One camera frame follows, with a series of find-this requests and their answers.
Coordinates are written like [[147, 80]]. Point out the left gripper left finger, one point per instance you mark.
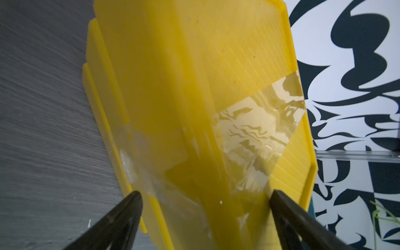
[[116, 230]]

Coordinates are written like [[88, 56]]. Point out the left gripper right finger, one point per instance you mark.
[[295, 227]]

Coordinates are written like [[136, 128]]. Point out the yellow drawer cabinet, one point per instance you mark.
[[201, 110]]

